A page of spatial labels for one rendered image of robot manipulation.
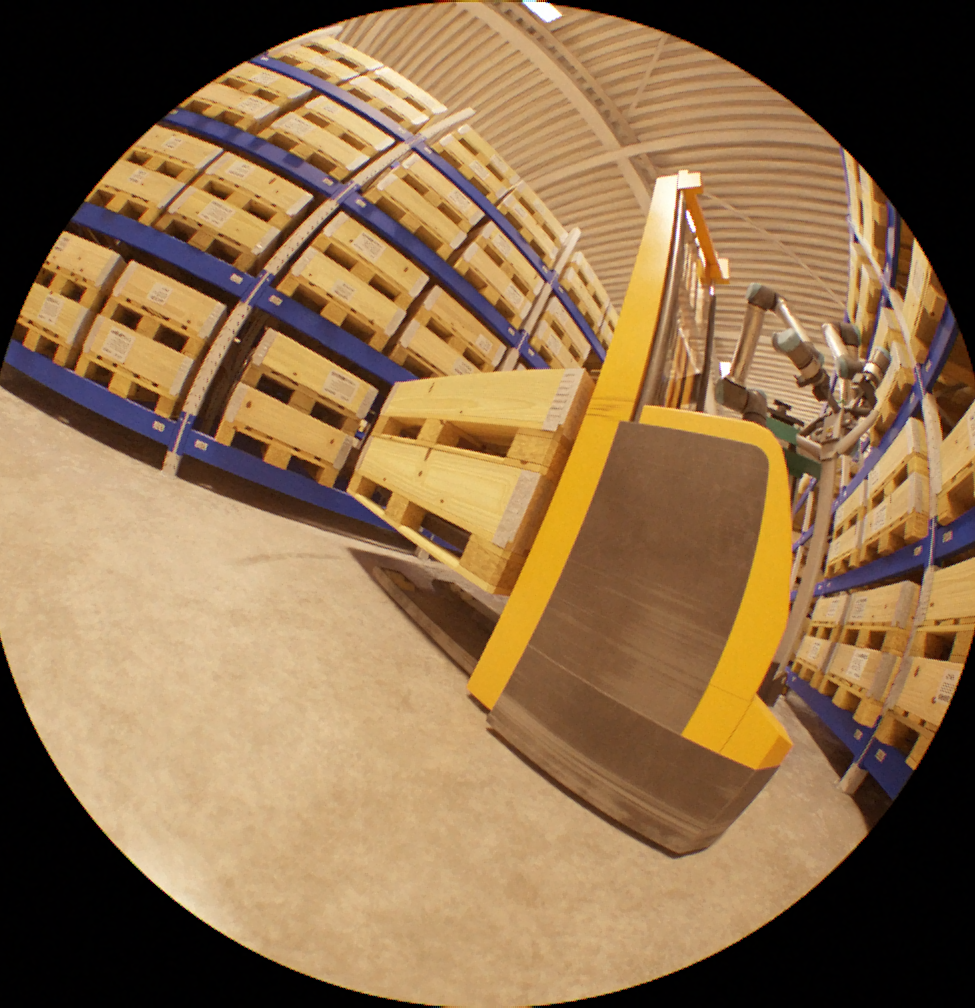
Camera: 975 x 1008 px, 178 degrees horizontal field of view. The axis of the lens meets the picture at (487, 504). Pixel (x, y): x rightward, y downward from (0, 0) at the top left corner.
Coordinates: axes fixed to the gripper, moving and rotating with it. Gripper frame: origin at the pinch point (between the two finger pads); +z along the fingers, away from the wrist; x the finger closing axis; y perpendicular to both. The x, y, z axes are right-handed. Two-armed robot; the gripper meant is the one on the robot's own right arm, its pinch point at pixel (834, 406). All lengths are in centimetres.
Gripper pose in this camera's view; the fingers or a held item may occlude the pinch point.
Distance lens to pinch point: 144.3
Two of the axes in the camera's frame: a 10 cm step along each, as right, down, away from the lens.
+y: -0.2, -0.6, -10.0
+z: 7.7, 6.3, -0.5
